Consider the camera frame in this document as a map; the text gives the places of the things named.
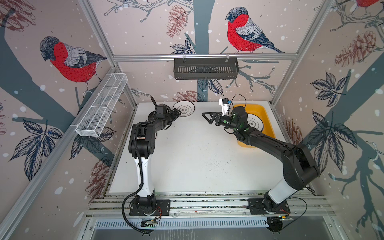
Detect white mesh wall shelf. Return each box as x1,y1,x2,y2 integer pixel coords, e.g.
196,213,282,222
76,73,128,137

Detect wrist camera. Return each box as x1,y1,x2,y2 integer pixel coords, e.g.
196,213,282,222
219,98,231,116
154,104,168,119

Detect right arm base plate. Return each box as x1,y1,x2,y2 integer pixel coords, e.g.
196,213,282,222
248,198,291,215

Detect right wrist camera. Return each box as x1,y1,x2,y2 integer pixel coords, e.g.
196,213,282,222
219,98,231,116

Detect aluminium rail bed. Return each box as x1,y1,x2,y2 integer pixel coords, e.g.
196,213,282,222
85,191,336,219

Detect white plate grey emblem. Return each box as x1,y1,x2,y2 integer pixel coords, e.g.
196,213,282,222
248,114,264,132

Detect black hanging wire basket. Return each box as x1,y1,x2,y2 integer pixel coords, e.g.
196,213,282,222
174,58,239,80

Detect white plate back centre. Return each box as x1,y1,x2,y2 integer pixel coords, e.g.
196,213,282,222
173,101,196,117

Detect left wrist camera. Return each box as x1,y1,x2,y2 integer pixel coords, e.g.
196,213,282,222
154,104,168,119

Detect yellow plastic bin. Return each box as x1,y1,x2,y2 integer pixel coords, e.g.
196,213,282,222
235,104,276,138

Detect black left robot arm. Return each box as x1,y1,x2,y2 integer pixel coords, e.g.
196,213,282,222
129,104,182,215

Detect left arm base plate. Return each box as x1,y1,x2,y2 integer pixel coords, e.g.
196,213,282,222
129,200,171,217

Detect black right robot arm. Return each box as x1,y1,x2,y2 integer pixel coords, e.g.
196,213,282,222
202,106,321,213

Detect small black plate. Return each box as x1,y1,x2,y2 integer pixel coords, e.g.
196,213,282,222
148,110,157,122

